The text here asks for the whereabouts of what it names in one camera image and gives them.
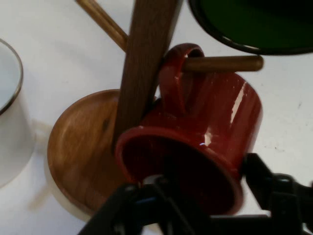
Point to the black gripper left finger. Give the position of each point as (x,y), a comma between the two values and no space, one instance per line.
(146,210)

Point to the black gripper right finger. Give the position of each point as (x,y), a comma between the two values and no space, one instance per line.
(288,203)

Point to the red enamel mug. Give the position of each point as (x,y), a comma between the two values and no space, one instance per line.
(210,117)

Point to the brown wooden mug tree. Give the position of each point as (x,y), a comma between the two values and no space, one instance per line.
(146,61)

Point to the white enamel mug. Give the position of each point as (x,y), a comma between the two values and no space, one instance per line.
(12,137)

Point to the green enamel mug with print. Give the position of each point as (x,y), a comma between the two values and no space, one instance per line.
(256,27)

